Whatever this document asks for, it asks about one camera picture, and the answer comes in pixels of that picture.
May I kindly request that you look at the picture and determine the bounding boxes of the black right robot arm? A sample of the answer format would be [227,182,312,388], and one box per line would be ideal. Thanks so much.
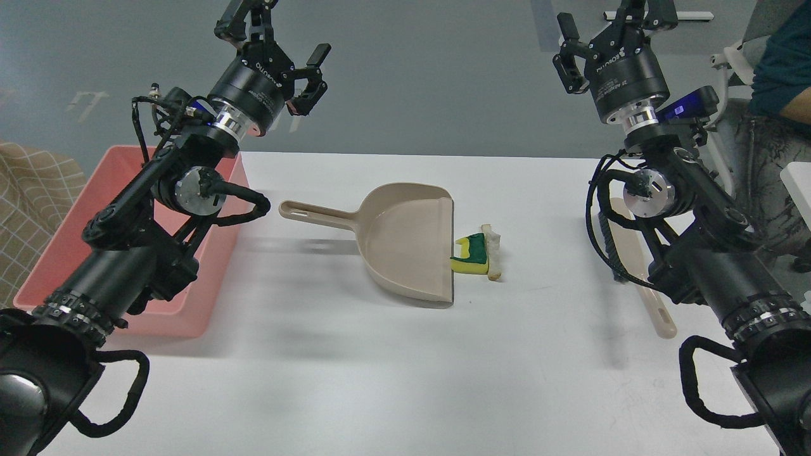
[553,1,809,455]

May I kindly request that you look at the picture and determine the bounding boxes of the beige checkered cloth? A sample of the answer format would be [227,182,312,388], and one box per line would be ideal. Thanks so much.
[1,141,86,308]

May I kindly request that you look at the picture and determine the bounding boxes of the beige plastic dustpan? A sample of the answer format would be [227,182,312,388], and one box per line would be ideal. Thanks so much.
[278,182,454,305]

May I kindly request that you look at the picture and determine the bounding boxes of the beige hand brush black bristles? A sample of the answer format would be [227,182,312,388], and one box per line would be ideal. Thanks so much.
[608,220,677,339]

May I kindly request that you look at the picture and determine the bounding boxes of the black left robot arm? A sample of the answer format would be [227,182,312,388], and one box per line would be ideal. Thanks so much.
[2,1,331,455]

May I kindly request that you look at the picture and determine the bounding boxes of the yellow green sponge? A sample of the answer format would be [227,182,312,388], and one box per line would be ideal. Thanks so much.
[450,232,489,275]

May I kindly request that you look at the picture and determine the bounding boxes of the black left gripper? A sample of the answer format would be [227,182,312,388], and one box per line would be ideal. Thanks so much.
[209,1,332,135]

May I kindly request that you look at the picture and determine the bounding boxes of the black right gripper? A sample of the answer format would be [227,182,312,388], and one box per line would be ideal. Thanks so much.
[552,1,679,124]

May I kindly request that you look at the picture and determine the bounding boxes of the white office chair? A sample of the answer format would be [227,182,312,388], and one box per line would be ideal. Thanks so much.
[707,36,768,196]

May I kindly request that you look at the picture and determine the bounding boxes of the white bread slice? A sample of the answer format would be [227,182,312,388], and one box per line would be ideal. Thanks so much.
[480,224,503,282]

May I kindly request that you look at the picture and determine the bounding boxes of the pink plastic bin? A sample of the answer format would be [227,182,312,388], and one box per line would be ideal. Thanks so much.
[13,146,240,338]

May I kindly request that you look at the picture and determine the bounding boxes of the person in teal shirt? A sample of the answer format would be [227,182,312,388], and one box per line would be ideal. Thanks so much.
[736,1,810,272]

